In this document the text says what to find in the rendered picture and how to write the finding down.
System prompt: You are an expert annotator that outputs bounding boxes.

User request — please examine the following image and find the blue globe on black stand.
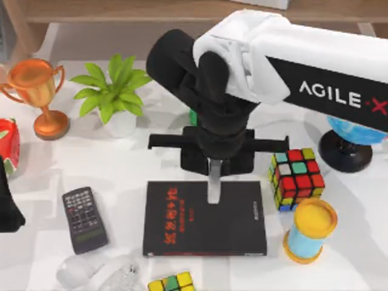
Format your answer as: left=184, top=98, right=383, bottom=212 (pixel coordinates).
left=318, top=116, right=385, bottom=174

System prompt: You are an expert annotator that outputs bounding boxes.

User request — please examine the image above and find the wooden shelf unit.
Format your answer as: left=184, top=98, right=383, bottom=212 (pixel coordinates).
left=0, top=0, right=388, bottom=58

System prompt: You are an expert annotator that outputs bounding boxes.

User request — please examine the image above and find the white computer mouse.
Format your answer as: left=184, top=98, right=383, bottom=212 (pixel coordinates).
left=56, top=254, right=98, bottom=287

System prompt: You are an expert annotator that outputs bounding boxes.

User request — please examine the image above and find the small colourful puzzle cube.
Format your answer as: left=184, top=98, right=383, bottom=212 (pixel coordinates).
left=147, top=271, right=195, bottom=291

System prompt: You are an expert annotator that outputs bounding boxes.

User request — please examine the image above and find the yellow and blue sand timer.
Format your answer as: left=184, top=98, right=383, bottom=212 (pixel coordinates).
left=283, top=198, right=338, bottom=263

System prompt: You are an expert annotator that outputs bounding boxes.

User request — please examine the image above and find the bronze trophy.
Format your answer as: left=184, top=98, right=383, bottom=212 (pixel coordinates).
left=0, top=59, right=71, bottom=141

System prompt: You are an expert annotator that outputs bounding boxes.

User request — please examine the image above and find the green plant in white pot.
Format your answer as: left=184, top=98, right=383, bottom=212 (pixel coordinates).
left=69, top=53, right=152, bottom=137

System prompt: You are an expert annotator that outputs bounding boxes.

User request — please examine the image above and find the red and green fruit toy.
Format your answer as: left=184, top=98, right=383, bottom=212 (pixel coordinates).
left=0, top=118, right=21, bottom=176

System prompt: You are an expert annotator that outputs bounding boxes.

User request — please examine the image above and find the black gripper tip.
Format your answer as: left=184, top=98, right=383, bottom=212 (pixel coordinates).
left=0, top=156, right=26, bottom=234

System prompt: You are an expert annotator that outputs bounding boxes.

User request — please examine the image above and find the black book with red lettering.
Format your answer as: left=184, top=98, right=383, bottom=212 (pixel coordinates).
left=142, top=181, right=268, bottom=258

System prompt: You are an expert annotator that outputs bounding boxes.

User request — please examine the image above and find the black calculator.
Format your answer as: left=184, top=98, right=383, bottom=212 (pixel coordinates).
left=62, top=186, right=109, bottom=255

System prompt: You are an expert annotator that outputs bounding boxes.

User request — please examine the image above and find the large colourful puzzle cube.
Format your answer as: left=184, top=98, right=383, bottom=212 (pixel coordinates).
left=268, top=147, right=326, bottom=212

